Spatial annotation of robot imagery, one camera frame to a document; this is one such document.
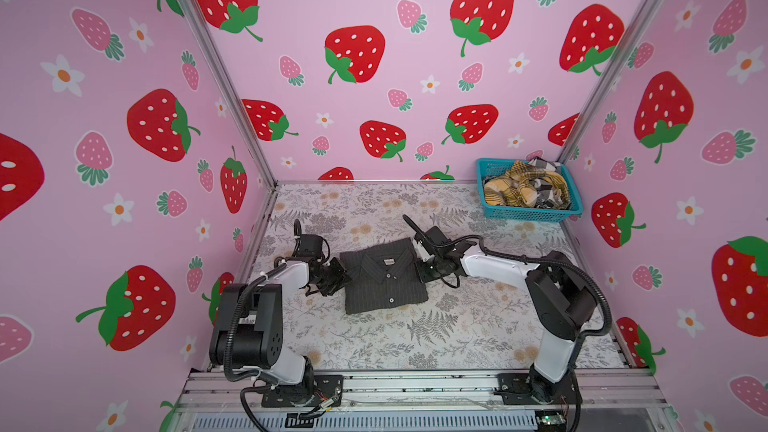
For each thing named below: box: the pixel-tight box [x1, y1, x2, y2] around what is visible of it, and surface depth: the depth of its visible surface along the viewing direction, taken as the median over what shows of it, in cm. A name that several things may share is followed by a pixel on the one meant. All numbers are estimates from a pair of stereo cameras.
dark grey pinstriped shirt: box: [340, 238, 429, 315], surface depth 92 cm
